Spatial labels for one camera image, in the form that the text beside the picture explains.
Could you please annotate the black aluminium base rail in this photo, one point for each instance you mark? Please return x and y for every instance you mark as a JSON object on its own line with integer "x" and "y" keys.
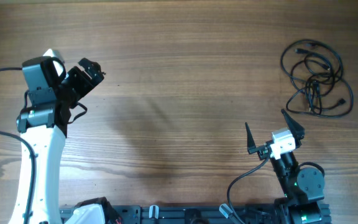
{"x": 253, "y": 213}

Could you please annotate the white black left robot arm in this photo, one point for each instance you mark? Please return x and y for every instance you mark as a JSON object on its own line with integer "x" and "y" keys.
{"x": 53, "y": 93}

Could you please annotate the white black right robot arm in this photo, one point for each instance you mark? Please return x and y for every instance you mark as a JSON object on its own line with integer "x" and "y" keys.
{"x": 302, "y": 184}

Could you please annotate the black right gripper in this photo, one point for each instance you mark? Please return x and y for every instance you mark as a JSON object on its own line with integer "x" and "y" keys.
{"x": 266, "y": 148}

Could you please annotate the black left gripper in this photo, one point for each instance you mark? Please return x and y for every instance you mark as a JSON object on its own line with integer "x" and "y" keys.
{"x": 84, "y": 78}

